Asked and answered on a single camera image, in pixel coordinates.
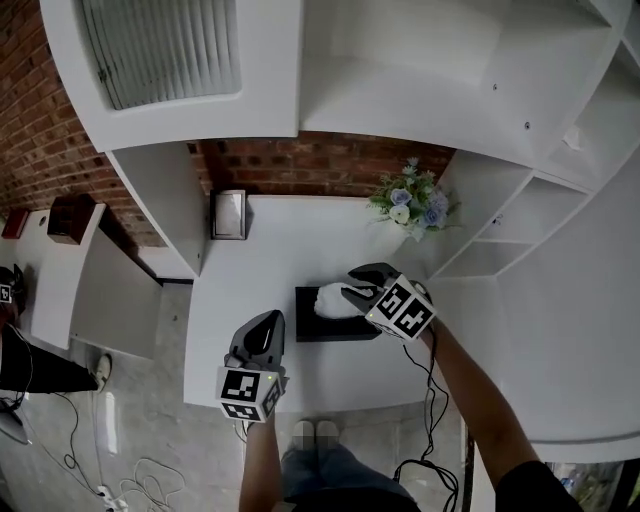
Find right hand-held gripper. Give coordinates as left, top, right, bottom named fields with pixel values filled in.
left=340, top=261, right=438, bottom=345

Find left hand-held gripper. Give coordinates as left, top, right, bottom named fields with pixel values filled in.
left=215, top=309, right=292, bottom=425

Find white cloth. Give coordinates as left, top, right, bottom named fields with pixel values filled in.
left=313, top=282, right=375, bottom=320

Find person's right forearm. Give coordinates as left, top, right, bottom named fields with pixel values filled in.
left=418, top=319, right=542, bottom=484

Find person's left forearm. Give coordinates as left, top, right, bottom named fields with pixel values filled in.
left=238, top=419, right=285, bottom=512

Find black tissue box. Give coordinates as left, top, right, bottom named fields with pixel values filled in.
left=294, top=285, right=385, bottom=344

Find white desk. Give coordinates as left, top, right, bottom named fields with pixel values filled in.
left=182, top=193, right=506, bottom=417

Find blue and white flower bouquet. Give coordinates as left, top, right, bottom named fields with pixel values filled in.
left=367, top=157, right=462, bottom=245

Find person's left shoe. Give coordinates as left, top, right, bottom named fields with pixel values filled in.
left=292, top=420, right=317, bottom=450

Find person's shoe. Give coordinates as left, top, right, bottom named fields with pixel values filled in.
left=93, top=352, right=114, bottom=395
left=292, top=420, right=317, bottom=450
left=315, top=419, right=341, bottom=447

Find person's right shoe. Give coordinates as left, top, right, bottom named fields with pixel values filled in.
left=315, top=419, right=341, bottom=447

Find black framed picture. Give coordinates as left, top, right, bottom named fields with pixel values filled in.
left=209, top=188, right=250, bottom=242

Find person's blue jeans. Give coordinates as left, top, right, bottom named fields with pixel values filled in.
left=278, top=442, right=419, bottom=512

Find white side table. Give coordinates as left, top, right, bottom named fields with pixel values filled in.
left=0, top=202, right=165, bottom=362

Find white power strip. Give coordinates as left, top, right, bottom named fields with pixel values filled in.
left=96, top=484, right=130, bottom=512

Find brown wooden box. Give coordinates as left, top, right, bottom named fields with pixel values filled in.
left=47, top=193, right=98, bottom=246

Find white hutch shelf unit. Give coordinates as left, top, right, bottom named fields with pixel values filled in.
left=38, top=0, right=640, bottom=281

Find person's black shirt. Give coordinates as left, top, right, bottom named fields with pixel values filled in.
left=492, top=458, right=589, bottom=512

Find red box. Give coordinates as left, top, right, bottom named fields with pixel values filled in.
left=0, top=207, right=30, bottom=240

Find white ribbed glass cabinet door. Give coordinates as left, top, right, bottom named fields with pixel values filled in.
left=38, top=0, right=304, bottom=154

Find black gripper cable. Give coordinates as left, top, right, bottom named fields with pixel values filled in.
left=393, top=324, right=460, bottom=512

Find black floor cable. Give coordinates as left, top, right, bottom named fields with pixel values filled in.
left=27, top=392, right=101, bottom=496

